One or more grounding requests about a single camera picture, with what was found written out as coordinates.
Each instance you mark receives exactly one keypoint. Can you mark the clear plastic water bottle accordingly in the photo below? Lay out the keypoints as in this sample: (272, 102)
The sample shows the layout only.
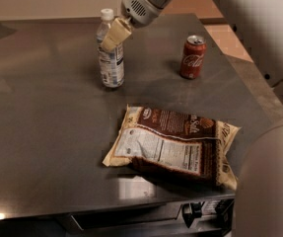
(111, 63)

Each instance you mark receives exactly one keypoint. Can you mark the red cola can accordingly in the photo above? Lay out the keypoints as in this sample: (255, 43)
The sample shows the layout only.
(193, 56)

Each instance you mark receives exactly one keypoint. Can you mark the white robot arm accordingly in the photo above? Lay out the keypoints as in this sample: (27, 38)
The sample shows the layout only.
(258, 210)

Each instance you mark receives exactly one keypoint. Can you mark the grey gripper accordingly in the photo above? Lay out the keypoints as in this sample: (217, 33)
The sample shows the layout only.
(137, 8)

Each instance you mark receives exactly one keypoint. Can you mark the black drawer under table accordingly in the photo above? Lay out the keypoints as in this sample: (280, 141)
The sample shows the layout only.
(199, 218)

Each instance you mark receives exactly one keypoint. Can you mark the brown cream snack bag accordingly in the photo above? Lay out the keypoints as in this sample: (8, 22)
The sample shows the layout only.
(172, 143)

